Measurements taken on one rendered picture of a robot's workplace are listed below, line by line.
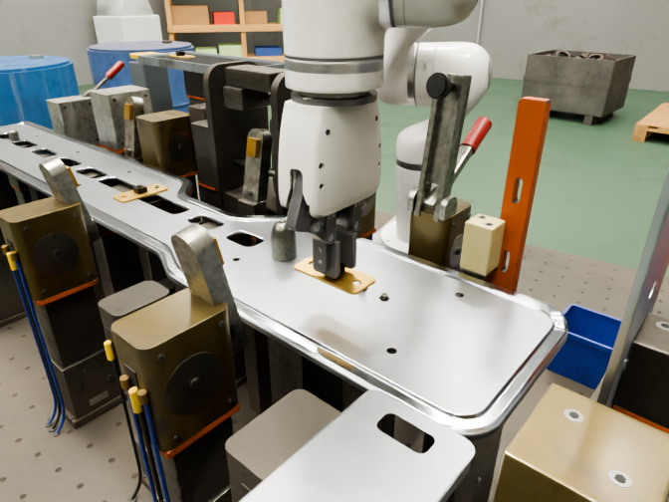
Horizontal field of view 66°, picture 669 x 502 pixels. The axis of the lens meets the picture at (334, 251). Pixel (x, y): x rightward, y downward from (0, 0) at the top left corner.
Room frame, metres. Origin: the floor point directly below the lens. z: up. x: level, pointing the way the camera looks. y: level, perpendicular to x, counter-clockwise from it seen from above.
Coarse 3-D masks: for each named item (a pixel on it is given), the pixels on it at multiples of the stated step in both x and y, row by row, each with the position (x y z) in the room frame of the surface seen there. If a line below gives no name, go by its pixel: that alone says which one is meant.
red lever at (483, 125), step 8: (480, 120) 0.69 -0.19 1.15; (488, 120) 0.68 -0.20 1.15; (472, 128) 0.68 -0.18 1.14; (480, 128) 0.67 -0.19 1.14; (488, 128) 0.68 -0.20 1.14; (472, 136) 0.66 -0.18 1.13; (480, 136) 0.67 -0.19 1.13; (464, 144) 0.66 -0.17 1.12; (472, 144) 0.65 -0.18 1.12; (464, 152) 0.65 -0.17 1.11; (472, 152) 0.66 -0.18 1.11; (464, 160) 0.64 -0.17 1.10; (456, 168) 0.63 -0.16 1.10; (456, 176) 0.63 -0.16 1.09; (432, 192) 0.61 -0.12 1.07; (424, 200) 0.60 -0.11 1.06; (432, 200) 0.59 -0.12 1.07; (432, 208) 0.59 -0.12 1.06
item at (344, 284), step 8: (312, 256) 0.49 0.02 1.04; (296, 264) 0.47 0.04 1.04; (304, 264) 0.47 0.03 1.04; (344, 264) 0.46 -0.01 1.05; (304, 272) 0.46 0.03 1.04; (312, 272) 0.46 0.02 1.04; (344, 272) 0.46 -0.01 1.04; (352, 272) 0.46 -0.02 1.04; (360, 272) 0.46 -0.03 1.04; (320, 280) 0.45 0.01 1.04; (328, 280) 0.44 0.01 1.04; (336, 280) 0.44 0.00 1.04; (344, 280) 0.44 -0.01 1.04; (352, 280) 0.44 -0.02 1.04; (360, 280) 0.44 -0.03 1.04; (368, 280) 0.44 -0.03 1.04; (336, 288) 0.43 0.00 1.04; (344, 288) 0.43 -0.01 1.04; (352, 288) 0.43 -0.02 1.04; (360, 288) 0.43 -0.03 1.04
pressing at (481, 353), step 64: (0, 128) 1.25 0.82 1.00; (256, 256) 0.57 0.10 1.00; (384, 256) 0.57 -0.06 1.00; (256, 320) 0.44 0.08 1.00; (320, 320) 0.43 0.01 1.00; (384, 320) 0.43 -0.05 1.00; (448, 320) 0.43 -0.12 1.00; (512, 320) 0.43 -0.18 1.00; (384, 384) 0.34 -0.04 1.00; (448, 384) 0.34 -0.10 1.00; (512, 384) 0.34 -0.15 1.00
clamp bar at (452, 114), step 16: (432, 80) 0.59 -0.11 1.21; (448, 80) 0.58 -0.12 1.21; (464, 80) 0.60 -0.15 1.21; (432, 96) 0.59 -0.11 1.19; (448, 96) 0.62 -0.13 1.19; (464, 96) 0.60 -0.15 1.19; (432, 112) 0.61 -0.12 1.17; (448, 112) 0.61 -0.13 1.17; (464, 112) 0.61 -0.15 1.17; (432, 128) 0.61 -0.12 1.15; (448, 128) 0.61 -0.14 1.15; (432, 144) 0.61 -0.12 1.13; (448, 144) 0.59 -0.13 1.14; (432, 160) 0.61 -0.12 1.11; (448, 160) 0.59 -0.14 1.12; (432, 176) 0.61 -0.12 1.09; (448, 176) 0.59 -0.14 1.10; (448, 192) 0.59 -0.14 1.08; (416, 208) 0.60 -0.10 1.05
